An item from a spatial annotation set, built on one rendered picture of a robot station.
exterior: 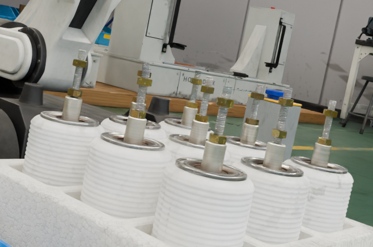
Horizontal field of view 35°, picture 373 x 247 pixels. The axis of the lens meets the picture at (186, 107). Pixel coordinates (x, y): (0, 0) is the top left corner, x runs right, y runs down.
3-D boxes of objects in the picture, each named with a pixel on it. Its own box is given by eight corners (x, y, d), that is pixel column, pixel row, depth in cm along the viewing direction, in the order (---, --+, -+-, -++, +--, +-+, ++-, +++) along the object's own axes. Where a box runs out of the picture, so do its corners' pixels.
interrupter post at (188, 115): (177, 126, 94) (181, 106, 93) (182, 125, 96) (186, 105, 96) (192, 130, 93) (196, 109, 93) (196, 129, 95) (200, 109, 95)
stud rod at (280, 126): (271, 148, 71) (284, 86, 70) (279, 150, 71) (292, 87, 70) (271, 149, 70) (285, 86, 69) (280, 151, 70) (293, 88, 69)
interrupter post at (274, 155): (285, 173, 70) (291, 146, 70) (271, 172, 69) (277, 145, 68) (271, 167, 72) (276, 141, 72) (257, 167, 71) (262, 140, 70)
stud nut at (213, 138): (207, 139, 62) (209, 131, 62) (223, 142, 62) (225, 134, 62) (209, 142, 60) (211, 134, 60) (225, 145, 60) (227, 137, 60)
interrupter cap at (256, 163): (316, 180, 70) (317, 174, 70) (271, 179, 65) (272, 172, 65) (270, 163, 76) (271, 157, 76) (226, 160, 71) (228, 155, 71)
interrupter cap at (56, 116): (69, 129, 71) (70, 123, 71) (27, 115, 75) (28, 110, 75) (110, 129, 78) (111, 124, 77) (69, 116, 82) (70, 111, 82)
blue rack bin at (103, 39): (65, 37, 671) (68, 19, 669) (91, 42, 700) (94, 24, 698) (92, 43, 639) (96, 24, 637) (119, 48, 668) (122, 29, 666)
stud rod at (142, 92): (139, 132, 68) (151, 67, 68) (130, 130, 68) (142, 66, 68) (139, 131, 69) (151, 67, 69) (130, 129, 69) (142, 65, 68)
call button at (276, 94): (259, 99, 104) (261, 87, 104) (271, 100, 107) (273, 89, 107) (278, 103, 102) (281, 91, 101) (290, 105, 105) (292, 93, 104)
